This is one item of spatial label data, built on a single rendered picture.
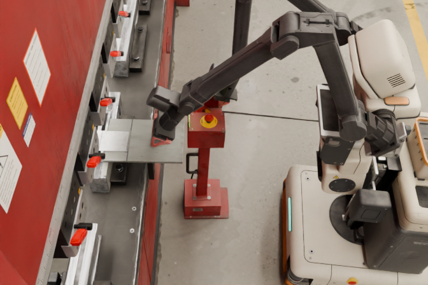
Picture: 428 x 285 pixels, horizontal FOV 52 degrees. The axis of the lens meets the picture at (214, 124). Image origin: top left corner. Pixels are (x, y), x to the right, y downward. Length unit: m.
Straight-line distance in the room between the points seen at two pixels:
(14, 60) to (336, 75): 0.77
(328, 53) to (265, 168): 1.65
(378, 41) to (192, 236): 1.47
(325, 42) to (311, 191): 1.35
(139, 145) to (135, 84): 0.43
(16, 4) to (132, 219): 0.93
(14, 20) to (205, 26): 2.91
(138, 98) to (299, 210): 0.98
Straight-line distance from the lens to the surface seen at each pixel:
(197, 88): 1.25
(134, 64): 1.93
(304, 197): 2.30
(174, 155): 1.48
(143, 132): 1.55
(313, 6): 1.57
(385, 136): 1.39
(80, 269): 1.37
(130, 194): 1.56
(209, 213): 2.46
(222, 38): 3.48
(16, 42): 0.76
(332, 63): 1.15
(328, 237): 2.23
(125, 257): 1.46
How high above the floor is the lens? 2.21
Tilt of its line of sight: 51 degrees down
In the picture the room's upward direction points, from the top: 5 degrees clockwise
